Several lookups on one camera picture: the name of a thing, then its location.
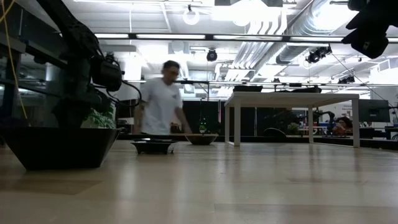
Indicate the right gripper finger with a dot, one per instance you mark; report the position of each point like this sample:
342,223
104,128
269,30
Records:
370,43
367,18

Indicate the black wavy square mini plate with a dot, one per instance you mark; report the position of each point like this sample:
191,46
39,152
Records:
62,149
247,88

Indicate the black small square mini plate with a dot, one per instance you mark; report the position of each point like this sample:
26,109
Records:
154,147

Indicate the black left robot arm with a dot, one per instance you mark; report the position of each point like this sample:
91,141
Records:
77,28

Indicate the green artificial plant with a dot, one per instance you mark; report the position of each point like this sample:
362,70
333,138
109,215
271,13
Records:
99,119

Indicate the black ceiling spotlights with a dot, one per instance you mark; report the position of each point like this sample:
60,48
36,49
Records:
317,54

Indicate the dark glass cabinet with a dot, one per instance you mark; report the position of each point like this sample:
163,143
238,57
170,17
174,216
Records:
31,77

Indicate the black monitor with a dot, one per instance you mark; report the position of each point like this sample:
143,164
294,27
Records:
374,110

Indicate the person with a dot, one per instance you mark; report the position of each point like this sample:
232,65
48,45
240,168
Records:
342,124
160,105

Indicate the white perforated metal shelf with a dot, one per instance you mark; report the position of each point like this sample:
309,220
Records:
292,98

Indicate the long linear ceiling light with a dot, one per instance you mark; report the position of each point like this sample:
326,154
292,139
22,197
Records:
171,36

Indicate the black round ceiling speaker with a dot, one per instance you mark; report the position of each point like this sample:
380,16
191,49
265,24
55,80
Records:
211,55

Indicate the silver ventilation duct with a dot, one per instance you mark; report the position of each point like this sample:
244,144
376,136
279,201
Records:
298,46

